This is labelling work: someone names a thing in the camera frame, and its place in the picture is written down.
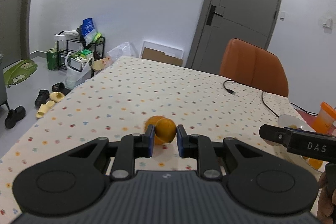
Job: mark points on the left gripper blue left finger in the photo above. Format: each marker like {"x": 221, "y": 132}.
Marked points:
{"x": 129, "y": 148}

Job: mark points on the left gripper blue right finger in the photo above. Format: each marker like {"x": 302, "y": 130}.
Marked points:
{"x": 200, "y": 148}

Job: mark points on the orange mandarin fruit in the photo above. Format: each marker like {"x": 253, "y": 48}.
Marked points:
{"x": 165, "y": 131}

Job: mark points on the person's right hand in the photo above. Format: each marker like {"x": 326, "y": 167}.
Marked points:
{"x": 326, "y": 202}

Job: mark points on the red orange placemat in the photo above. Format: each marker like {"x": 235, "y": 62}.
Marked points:
{"x": 309, "y": 119}

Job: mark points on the orange lidded plastic container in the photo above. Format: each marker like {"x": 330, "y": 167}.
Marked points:
{"x": 325, "y": 119}

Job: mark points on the white plate blue rim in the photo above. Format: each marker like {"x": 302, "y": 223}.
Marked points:
{"x": 298, "y": 145}

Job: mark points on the floral patterned tablecloth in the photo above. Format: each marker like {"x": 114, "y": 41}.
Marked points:
{"x": 120, "y": 99}

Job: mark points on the white shopping bag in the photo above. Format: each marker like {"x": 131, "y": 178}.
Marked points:
{"x": 76, "y": 77}

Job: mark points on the orange leather chair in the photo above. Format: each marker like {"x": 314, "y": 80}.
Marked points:
{"x": 253, "y": 66}

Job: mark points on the yellow slipper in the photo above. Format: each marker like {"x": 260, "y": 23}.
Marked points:
{"x": 44, "y": 109}

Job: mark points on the black metal shelf rack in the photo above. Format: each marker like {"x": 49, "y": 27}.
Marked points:
{"x": 73, "y": 43}

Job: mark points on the black shoe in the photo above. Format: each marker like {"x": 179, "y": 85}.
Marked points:
{"x": 14, "y": 116}

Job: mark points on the green floor mat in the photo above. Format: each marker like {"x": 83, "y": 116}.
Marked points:
{"x": 19, "y": 72}

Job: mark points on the grey door at left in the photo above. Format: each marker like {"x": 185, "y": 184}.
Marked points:
{"x": 15, "y": 31}

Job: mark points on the grey door with handle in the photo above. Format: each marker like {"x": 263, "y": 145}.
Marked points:
{"x": 252, "y": 21}

